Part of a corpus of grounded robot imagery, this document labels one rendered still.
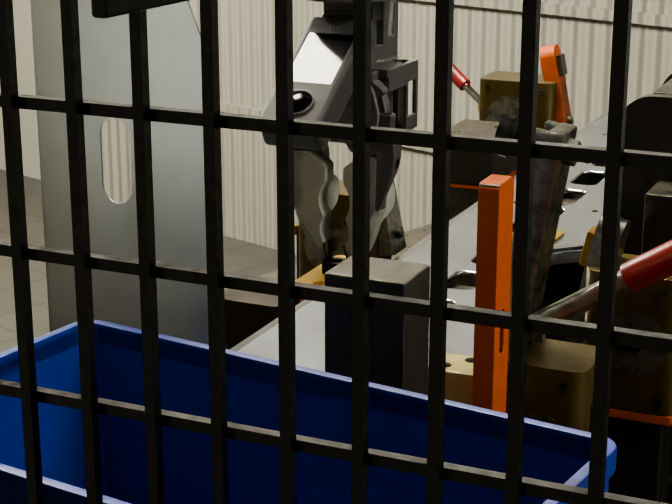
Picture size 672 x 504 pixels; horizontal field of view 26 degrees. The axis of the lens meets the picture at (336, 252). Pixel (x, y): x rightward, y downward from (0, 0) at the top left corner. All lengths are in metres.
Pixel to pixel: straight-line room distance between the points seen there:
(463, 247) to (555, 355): 0.45
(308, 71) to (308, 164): 0.09
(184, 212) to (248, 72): 4.14
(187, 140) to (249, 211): 4.25
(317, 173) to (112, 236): 0.26
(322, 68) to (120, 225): 0.23
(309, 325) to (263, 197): 3.75
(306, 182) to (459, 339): 0.22
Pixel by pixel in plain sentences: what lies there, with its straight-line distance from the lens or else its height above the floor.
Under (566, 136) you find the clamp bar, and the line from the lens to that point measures 0.99.
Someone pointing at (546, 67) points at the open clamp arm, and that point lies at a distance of 2.10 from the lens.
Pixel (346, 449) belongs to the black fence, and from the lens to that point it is 0.47.
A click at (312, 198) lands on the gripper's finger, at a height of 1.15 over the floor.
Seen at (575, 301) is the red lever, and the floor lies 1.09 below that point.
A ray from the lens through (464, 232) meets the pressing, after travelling 1.53.
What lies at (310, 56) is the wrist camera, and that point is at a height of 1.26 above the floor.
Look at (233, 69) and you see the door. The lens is 5.00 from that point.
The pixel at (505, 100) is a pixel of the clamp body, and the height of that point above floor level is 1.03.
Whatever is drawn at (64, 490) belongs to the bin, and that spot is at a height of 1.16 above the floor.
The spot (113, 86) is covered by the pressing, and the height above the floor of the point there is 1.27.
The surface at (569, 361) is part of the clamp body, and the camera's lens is 1.04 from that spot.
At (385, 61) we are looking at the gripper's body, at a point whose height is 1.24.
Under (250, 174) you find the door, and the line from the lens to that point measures 5.02.
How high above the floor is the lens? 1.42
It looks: 17 degrees down
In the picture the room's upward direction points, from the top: straight up
